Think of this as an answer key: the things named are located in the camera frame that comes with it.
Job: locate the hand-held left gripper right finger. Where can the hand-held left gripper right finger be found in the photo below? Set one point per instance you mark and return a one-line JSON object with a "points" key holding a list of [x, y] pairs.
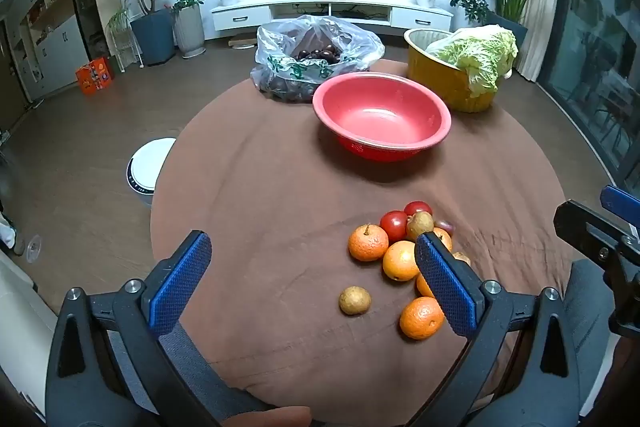
{"points": [[445, 287]]}

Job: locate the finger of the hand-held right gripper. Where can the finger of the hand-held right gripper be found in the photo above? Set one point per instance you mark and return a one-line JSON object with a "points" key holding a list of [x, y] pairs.
{"points": [[590, 232], [620, 204]]}

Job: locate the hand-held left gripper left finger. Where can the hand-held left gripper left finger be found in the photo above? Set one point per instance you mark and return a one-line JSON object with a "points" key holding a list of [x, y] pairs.
{"points": [[185, 282]]}

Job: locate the small brown fruit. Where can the small brown fruit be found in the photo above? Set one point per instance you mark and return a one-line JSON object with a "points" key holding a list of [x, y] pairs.
{"points": [[419, 225], [355, 300]]}

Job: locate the orange with stem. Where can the orange with stem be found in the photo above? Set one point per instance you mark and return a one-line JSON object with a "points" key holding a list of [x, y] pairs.
{"points": [[368, 243]]}

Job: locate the red plastic bowl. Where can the red plastic bowl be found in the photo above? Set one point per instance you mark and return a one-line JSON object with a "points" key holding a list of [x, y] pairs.
{"points": [[380, 114]]}

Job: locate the person's left hand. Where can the person's left hand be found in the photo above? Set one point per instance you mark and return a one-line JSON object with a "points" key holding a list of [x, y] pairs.
{"points": [[270, 418]]}

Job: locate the yellow cherry tomato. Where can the yellow cherry tomato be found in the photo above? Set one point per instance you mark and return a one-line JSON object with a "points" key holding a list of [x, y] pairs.
{"points": [[462, 258]]}

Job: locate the red tomato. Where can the red tomato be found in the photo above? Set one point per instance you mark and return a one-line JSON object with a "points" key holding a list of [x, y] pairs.
{"points": [[417, 207], [393, 225]]}

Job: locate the white round stool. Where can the white round stool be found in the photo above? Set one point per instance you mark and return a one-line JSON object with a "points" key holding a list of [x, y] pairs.
{"points": [[145, 167]]}

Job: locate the glass sliding door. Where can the glass sliding door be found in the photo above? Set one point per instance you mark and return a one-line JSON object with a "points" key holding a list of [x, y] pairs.
{"points": [[590, 57]]}

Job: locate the clear glass cup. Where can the clear glass cup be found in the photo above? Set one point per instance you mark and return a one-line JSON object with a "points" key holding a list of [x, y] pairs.
{"points": [[33, 248]]}

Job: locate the napa cabbage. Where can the napa cabbage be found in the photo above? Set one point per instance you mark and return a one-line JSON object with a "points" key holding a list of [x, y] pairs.
{"points": [[480, 54]]}

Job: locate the gold metal basin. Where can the gold metal basin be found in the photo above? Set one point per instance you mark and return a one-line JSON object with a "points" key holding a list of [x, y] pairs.
{"points": [[440, 77]]}

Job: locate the orange cardboard box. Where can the orange cardboard box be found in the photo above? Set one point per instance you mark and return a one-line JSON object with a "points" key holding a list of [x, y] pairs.
{"points": [[95, 76]]}

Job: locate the clear plastic bag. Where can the clear plastic bag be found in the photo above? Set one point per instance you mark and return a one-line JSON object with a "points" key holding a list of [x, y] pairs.
{"points": [[280, 57]]}

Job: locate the wooden board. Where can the wooden board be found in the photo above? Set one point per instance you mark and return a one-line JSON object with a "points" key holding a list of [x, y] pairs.
{"points": [[242, 42]]}

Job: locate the plant in tall white pot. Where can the plant in tall white pot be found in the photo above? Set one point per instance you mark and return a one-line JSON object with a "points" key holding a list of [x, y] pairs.
{"points": [[189, 29]]}

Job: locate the dark leafy potted plant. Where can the dark leafy potted plant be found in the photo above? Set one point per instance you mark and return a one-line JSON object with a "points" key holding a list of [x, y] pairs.
{"points": [[467, 2]]}

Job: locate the spider plant on white stand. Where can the spider plant on white stand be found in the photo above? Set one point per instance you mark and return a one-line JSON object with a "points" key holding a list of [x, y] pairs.
{"points": [[122, 32]]}

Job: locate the pile of dark plums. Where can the pile of dark plums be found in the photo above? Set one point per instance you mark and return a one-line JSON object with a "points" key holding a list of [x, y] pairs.
{"points": [[320, 53]]}

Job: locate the white television cabinet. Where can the white television cabinet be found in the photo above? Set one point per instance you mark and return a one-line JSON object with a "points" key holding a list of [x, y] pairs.
{"points": [[250, 14]]}

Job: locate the white wall cabinets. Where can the white wall cabinets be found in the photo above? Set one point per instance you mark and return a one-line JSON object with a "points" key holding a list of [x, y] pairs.
{"points": [[55, 47]]}

